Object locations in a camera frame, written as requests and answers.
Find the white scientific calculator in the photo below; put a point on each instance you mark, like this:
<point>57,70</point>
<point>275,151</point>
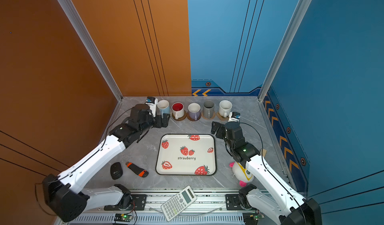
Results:
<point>178,203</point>

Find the right circuit board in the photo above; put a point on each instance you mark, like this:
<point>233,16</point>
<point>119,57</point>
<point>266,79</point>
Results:
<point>252,218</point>

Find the white mug blue handle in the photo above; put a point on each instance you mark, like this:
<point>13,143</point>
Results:
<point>164,107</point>

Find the plain brown wooden coaster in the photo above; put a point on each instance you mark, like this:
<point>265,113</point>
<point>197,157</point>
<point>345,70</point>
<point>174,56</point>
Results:
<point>179,118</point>

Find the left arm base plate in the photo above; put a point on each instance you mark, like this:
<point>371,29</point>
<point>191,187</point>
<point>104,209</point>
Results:
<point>135,202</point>

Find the white unicorn plush toy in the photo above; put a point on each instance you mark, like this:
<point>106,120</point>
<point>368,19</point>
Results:
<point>243,175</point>

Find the white mug purple handle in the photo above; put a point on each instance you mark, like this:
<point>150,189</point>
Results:
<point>194,107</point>

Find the aluminium front rail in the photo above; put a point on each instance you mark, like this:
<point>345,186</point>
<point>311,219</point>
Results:
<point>208,209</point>

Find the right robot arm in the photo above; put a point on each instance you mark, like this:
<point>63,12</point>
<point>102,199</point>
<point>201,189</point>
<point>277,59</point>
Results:
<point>284,205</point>

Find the white speckled mug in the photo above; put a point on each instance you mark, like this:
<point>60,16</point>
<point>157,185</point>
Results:
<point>225,107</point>

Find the paw shaped wooden coaster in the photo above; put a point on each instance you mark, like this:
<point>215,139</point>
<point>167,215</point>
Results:
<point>221,117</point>

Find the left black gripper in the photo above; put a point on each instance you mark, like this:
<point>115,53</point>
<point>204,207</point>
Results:
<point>165,119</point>

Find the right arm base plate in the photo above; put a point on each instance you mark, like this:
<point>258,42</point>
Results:
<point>235,202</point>

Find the black computer mouse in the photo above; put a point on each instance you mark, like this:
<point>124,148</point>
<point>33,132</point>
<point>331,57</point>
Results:
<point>116,170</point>

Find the red interior mug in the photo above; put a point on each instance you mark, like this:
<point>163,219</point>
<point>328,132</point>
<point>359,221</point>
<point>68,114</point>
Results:
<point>178,109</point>

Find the right aluminium corner post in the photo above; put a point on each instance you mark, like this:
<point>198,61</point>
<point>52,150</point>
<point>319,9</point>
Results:
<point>295,21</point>

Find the left aluminium corner post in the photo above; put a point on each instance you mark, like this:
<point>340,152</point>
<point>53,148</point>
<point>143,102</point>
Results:
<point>76,21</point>

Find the dark brown scratched coaster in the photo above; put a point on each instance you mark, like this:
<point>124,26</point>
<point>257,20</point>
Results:
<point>194,116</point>

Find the aluminium corner post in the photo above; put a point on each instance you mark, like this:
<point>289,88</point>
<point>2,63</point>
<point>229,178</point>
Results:
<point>295,21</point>
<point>76,21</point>

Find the woven rattan coaster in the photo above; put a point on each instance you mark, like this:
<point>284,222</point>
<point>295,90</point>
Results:
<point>208,114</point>

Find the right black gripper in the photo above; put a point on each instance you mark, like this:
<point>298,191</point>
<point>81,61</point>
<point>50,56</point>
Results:
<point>222,129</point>

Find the grey metal mug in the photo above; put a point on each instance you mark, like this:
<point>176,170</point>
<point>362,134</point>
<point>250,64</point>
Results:
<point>208,104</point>

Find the strawberry print serving tray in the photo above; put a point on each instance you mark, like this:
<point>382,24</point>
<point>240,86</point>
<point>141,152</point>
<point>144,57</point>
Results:
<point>187,154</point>

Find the black orange tool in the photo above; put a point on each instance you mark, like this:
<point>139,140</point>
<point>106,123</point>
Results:
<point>137,170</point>

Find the circuit board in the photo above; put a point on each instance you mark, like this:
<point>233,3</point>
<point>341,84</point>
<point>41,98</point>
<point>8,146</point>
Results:
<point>252,218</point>
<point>124,219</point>

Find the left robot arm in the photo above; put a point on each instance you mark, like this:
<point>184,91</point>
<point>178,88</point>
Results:
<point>66,195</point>

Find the left circuit board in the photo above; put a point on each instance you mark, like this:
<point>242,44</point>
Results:
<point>124,219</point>

